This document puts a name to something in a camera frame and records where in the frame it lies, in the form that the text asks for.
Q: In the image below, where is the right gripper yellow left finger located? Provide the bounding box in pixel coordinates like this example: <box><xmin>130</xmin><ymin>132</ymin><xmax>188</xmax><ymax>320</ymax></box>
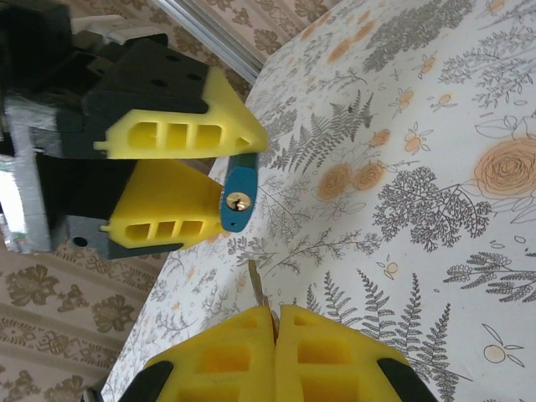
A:
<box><xmin>109</xmin><ymin>304</ymin><xmax>278</xmax><ymax>402</ymax></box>

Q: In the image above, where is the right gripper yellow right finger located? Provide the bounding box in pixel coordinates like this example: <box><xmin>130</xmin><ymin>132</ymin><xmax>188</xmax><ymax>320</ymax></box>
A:
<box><xmin>274</xmin><ymin>303</ymin><xmax>435</xmax><ymax>402</ymax></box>

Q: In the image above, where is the blue padlock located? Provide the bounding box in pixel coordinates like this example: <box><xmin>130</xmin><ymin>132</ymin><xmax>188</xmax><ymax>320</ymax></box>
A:
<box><xmin>219</xmin><ymin>150</ymin><xmax>260</xmax><ymax>234</ymax></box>

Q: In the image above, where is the silver key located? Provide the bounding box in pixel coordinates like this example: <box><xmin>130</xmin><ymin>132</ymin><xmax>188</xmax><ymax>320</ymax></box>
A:
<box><xmin>246</xmin><ymin>259</ymin><xmax>280</xmax><ymax>336</ymax></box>

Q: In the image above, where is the floral table cover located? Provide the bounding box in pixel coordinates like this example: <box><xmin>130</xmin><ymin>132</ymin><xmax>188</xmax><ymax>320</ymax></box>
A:
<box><xmin>102</xmin><ymin>0</ymin><xmax>536</xmax><ymax>402</ymax></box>

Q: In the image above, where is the aluminium frame post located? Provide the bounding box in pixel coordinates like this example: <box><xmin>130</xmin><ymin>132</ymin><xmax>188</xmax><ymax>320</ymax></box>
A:
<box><xmin>161</xmin><ymin>0</ymin><xmax>263</xmax><ymax>83</ymax></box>

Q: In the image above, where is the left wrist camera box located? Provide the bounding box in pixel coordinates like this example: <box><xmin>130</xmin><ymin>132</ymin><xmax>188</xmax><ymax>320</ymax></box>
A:
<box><xmin>0</xmin><ymin>100</ymin><xmax>58</xmax><ymax>255</ymax></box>

